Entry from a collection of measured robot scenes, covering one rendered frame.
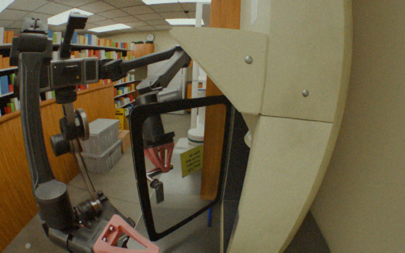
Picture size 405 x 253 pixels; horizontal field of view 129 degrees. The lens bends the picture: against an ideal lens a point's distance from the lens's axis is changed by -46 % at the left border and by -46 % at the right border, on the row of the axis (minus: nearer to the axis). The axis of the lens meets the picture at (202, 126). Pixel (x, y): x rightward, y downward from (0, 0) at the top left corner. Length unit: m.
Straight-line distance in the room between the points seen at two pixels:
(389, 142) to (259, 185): 0.43
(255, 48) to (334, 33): 0.12
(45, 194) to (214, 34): 0.32
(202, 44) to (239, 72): 0.05
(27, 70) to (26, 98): 0.06
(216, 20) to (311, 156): 0.48
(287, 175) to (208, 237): 0.43
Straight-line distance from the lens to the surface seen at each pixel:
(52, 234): 0.36
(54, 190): 0.31
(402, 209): 0.56
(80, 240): 0.32
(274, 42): 0.22
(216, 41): 0.21
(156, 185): 0.41
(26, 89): 0.42
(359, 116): 0.68
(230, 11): 0.61
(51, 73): 1.02
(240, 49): 0.21
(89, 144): 2.57
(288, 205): 0.32
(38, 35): 0.49
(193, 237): 0.64
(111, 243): 0.25
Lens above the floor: 1.46
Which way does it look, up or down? 19 degrees down
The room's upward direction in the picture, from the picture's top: 3 degrees clockwise
